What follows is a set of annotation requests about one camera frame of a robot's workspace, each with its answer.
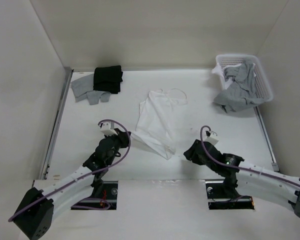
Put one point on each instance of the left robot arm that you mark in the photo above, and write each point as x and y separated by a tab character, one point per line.
40	207

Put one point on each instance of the white garment in basket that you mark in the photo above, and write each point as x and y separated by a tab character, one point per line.
220	71

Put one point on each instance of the grey crumpled tank top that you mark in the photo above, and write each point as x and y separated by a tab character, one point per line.
242	93

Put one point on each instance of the white tank top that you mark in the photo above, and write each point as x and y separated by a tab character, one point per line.
160	116

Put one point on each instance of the left metal table rail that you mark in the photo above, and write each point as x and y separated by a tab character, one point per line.
46	161

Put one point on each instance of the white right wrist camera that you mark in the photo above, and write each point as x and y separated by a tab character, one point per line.
211	137

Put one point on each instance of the black folded tank top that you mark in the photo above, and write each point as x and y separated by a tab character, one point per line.
108	79

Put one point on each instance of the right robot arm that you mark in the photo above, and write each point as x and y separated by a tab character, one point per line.
242	178

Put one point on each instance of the grey folded tank top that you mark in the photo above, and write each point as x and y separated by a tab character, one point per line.
83	89

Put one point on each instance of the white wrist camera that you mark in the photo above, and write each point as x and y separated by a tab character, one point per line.
211	137
107	128

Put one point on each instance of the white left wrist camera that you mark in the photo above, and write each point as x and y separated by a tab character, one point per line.
107	128

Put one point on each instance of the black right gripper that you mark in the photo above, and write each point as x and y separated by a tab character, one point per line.
190	154

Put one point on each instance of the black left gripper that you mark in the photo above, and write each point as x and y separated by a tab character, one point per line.
122	137

